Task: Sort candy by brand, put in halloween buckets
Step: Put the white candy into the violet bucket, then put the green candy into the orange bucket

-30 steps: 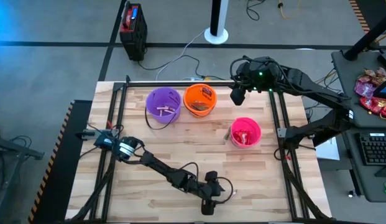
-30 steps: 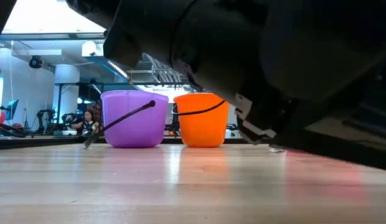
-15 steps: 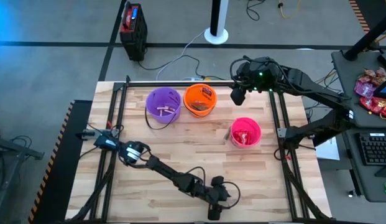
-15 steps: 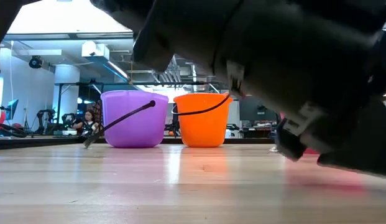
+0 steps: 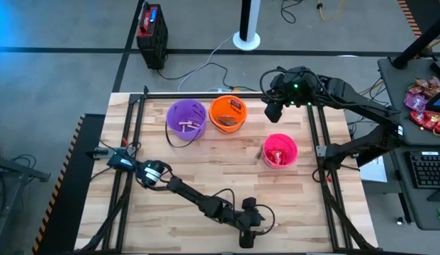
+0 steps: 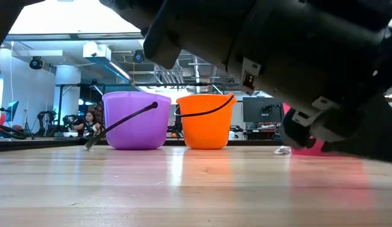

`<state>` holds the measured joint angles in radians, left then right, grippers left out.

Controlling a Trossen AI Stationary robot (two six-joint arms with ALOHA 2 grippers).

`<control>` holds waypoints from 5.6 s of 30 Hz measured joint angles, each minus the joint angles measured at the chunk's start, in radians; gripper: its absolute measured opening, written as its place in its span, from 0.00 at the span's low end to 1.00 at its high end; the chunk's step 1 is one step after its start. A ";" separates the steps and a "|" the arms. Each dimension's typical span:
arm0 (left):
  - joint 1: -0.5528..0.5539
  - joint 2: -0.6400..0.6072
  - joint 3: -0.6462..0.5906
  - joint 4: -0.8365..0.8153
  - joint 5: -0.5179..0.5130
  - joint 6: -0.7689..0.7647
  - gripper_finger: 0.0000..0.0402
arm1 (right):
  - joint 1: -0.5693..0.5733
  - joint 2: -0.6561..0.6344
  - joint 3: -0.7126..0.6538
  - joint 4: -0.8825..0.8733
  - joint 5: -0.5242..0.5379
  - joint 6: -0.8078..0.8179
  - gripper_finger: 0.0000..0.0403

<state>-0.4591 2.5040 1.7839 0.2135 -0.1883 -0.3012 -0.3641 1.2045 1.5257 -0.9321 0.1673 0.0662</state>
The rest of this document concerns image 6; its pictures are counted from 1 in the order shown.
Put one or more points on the grey horizontal frame bar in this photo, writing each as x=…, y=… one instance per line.
x=57, y=36

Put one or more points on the black table edge rail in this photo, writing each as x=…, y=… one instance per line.
x=25, y=144

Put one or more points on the pale crumpled candy wrapper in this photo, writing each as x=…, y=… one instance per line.
x=282, y=150

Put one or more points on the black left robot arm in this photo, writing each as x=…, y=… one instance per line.
x=3, y=19

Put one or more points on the black background robot arm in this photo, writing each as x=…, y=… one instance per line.
x=41, y=121
x=69, y=121

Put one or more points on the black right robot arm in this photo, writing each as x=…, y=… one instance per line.
x=277, y=38

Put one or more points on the black ceiling spotlight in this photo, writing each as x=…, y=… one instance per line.
x=139, y=56
x=36, y=63

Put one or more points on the silver ventilation duct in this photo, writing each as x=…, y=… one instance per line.
x=208, y=79

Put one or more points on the white pillar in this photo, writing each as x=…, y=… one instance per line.
x=67, y=94

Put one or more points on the tilted computer monitor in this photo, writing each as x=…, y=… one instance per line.
x=12, y=110

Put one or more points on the white ceiling unit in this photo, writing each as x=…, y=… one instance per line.
x=96, y=52

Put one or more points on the long ceiling light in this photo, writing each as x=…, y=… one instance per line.
x=120, y=71

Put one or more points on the black computer monitor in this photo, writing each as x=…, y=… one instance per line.
x=262, y=108

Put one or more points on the person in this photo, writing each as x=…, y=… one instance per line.
x=90, y=118

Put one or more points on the orange plastic bucket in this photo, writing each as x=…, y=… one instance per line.
x=205, y=129

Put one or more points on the purple plastic bucket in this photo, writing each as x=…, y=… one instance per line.
x=135, y=126

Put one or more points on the pink jack-o-lantern bucket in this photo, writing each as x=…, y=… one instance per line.
x=312, y=150

